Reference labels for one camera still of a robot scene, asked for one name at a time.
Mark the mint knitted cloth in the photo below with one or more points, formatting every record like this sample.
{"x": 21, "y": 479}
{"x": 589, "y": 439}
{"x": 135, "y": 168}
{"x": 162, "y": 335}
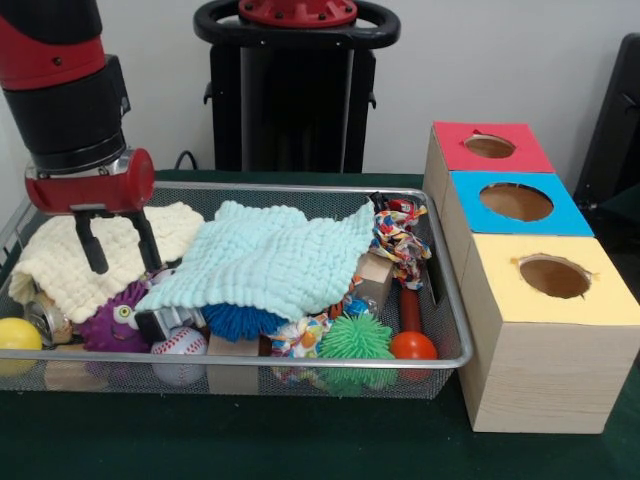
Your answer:
{"x": 270, "y": 260}

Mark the purple monster toy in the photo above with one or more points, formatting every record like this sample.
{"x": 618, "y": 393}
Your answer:
{"x": 110, "y": 328}

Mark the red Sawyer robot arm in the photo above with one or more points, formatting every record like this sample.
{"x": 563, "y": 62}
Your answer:
{"x": 65, "y": 100}

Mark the clear shallow mesh bin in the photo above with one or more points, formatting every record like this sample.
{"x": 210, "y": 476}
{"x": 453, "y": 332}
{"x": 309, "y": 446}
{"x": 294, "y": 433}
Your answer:
{"x": 300, "y": 203}

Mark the silver drink can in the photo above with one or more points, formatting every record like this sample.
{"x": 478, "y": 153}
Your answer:
{"x": 48, "y": 320}

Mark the green spiky ball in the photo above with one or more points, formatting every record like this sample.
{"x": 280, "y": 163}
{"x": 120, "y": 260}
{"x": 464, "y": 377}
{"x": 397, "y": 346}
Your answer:
{"x": 355, "y": 338}

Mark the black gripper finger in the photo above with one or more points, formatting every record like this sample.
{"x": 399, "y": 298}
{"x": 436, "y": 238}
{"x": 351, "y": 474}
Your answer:
{"x": 92, "y": 245}
{"x": 146, "y": 240}

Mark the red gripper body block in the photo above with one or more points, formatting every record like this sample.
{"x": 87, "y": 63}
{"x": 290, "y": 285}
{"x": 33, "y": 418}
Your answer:
{"x": 95, "y": 190}

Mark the yellow ball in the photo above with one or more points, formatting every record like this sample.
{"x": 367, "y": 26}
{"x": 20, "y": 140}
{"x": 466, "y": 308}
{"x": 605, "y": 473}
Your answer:
{"x": 17, "y": 335}

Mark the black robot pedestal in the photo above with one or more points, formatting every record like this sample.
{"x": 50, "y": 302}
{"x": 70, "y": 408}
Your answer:
{"x": 290, "y": 110}

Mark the white baseball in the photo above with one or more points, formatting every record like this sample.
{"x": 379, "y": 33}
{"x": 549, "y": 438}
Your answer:
{"x": 180, "y": 345}

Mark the cream knitted cloth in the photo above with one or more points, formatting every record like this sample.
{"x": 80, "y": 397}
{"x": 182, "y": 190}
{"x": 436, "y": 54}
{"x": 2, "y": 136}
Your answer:
{"x": 55, "y": 265}

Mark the wooden box with three holes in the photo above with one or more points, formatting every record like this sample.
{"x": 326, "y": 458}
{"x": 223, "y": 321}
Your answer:
{"x": 540, "y": 370}

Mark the dark green tablecloth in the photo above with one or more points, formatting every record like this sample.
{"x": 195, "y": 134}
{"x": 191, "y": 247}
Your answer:
{"x": 300, "y": 440}

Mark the black panel stand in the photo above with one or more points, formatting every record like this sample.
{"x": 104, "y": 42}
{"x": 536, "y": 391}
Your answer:
{"x": 615, "y": 130}

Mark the red maraca rattle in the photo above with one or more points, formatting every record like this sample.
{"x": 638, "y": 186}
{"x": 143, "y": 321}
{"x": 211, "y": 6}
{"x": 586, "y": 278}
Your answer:
{"x": 413, "y": 346}

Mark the blue spiky ball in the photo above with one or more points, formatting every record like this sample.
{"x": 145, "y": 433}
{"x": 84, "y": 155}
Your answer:
{"x": 240, "y": 320}

